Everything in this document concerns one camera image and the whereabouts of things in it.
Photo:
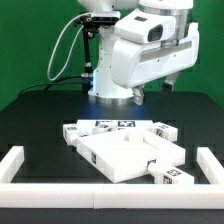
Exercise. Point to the white U-shaped fence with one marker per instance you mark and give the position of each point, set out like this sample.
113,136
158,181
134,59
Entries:
100,196

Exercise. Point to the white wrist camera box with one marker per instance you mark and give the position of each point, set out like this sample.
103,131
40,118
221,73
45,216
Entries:
143,28

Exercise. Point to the black camera on stand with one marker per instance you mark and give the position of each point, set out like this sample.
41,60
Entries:
91,23

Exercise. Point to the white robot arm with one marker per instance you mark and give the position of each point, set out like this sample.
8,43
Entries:
104,89

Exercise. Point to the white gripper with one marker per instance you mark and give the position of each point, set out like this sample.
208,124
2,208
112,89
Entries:
134,64

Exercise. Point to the white marker sheet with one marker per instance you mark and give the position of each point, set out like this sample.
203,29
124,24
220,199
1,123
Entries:
91,127

